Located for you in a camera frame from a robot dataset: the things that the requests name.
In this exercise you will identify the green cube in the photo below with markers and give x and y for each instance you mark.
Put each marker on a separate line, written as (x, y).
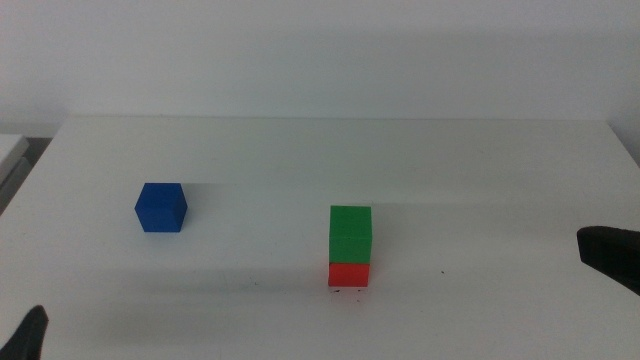
(350, 235)

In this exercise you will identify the red cube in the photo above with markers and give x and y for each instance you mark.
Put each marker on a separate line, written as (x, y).
(348, 275)

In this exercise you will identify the white side shelf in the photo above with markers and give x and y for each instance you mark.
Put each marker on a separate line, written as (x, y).
(11, 155)

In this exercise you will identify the blue cube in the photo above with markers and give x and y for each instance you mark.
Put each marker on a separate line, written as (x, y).
(160, 209)

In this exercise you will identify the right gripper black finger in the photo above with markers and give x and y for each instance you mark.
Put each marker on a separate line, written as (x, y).
(612, 255)

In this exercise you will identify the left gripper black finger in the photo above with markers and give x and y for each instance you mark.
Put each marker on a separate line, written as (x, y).
(25, 339)

